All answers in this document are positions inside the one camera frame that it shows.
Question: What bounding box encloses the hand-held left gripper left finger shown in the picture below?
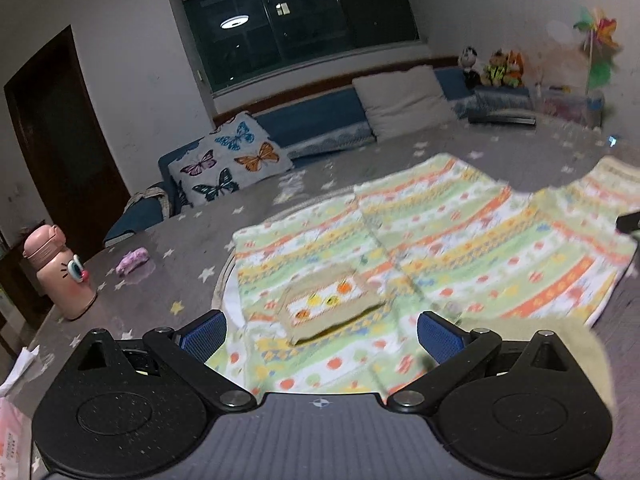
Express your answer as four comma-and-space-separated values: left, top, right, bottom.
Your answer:
60, 310, 255, 409

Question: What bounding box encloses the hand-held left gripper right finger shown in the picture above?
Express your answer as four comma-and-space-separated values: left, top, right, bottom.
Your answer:
387, 311, 576, 409

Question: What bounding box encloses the green patterned children's garment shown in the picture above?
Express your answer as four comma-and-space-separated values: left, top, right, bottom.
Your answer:
220, 152, 640, 406

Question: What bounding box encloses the crumpled cloth on sofa arm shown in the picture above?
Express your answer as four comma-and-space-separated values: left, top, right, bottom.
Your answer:
125, 186, 172, 217

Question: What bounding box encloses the grey star-printed table cover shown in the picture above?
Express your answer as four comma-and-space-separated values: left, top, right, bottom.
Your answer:
10, 115, 640, 480

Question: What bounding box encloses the clear plastic toy box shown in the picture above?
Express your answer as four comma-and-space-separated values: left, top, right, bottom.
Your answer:
541, 86, 606, 127

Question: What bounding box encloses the pink cartoon water bottle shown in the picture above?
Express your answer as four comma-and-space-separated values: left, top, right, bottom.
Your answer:
22, 225, 98, 321

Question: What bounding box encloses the black remote control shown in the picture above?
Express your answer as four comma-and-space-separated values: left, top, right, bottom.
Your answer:
467, 113, 537, 129

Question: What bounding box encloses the butterfly print pillow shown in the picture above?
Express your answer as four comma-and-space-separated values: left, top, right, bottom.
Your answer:
167, 111, 294, 208

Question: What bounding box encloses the colourful pinwheel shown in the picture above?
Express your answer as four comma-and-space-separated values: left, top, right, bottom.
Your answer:
572, 6, 624, 92

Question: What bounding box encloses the white crumpled paper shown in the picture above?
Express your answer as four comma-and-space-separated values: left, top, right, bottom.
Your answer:
0, 345, 42, 397

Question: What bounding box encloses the orange plush toy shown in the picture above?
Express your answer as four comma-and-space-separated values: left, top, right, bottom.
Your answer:
505, 51, 527, 89

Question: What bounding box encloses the brown bear plush toy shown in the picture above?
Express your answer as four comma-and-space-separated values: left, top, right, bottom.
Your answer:
481, 50, 508, 87

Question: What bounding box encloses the pink plastic packet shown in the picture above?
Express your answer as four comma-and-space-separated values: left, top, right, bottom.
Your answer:
0, 397, 37, 480

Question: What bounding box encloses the panda plush toy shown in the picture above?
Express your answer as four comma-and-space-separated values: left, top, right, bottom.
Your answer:
460, 46, 482, 89

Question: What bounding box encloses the brown wooden door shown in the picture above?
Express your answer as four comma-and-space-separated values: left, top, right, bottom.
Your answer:
4, 25, 132, 261

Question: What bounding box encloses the grey pillow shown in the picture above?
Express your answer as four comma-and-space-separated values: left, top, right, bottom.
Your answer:
352, 65, 459, 142

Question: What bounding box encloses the blue sofa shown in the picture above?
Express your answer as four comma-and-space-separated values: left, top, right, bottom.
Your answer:
102, 66, 538, 247

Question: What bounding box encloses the dark window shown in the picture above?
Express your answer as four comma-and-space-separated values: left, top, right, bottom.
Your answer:
172, 0, 421, 99

